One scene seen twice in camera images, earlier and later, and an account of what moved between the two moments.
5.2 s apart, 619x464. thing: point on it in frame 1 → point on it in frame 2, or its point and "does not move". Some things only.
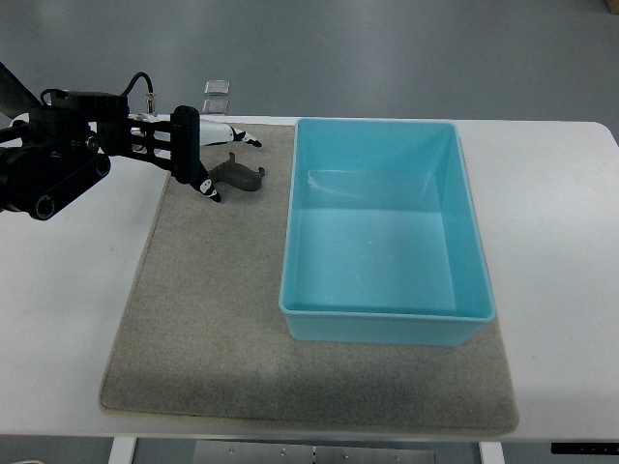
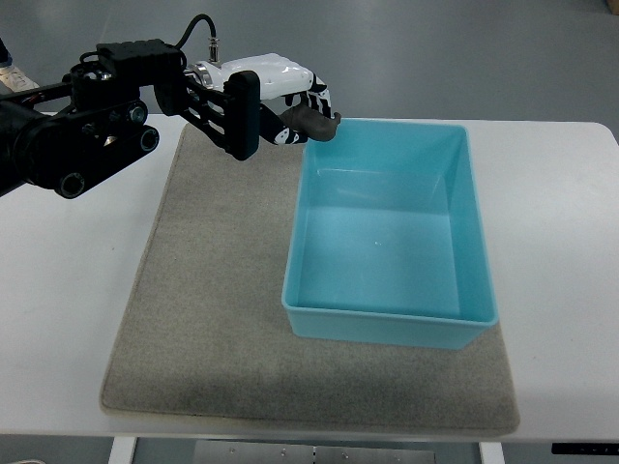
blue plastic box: x=383 y=245 does not move
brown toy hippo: x=237 y=175 → x=316 y=125
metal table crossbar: x=211 y=451 does not move
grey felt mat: x=202 y=336 does not move
